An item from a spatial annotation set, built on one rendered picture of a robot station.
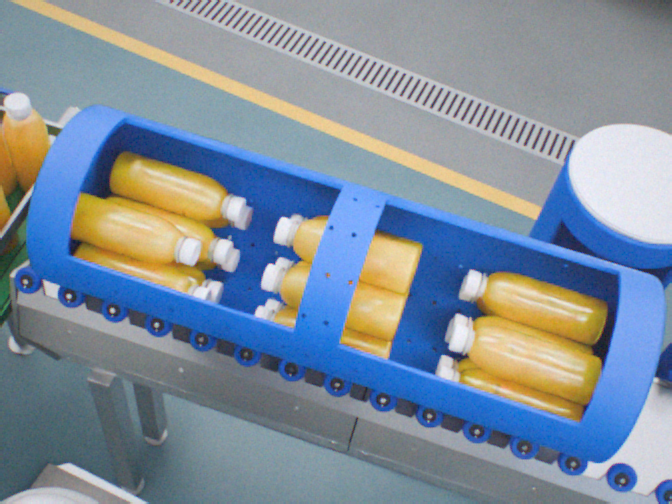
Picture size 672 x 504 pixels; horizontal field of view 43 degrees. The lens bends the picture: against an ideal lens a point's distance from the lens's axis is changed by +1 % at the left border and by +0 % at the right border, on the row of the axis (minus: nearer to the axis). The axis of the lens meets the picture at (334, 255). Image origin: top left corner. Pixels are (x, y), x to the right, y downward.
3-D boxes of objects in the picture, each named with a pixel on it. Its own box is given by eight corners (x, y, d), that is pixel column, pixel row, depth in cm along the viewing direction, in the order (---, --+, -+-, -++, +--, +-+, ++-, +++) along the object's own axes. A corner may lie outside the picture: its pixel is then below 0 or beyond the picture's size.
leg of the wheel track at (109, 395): (138, 499, 214) (110, 389, 163) (117, 491, 215) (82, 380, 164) (148, 477, 218) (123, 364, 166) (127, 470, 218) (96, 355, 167)
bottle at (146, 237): (62, 188, 123) (185, 227, 121) (83, 189, 130) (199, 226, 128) (49, 235, 123) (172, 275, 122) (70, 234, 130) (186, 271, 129)
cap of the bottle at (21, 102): (17, 121, 139) (15, 113, 138) (1, 109, 140) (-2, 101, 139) (36, 108, 141) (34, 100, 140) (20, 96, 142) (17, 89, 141)
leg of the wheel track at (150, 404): (161, 449, 222) (141, 330, 171) (141, 442, 223) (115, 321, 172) (170, 429, 226) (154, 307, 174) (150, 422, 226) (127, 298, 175)
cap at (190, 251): (184, 237, 123) (196, 241, 123) (192, 237, 127) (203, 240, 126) (177, 263, 123) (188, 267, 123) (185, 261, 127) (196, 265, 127)
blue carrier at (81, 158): (581, 497, 125) (663, 404, 103) (40, 315, 134) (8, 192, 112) (600, 345, 143) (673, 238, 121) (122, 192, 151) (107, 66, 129)
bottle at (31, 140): (37, 203, 153) (15, 130, 138) (10, 182, 155) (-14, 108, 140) (68, 180, 157) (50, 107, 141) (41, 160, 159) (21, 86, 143)
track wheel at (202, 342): (216, 330, 132) (220, 325, 134) (189, 323, 132) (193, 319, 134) (212, 356, 133) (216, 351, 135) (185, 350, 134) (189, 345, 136)
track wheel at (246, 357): (261, 344, 131) (264, 340, 133) (234, 338, 132) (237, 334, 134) (257, 371, 132) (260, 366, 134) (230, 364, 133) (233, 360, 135)
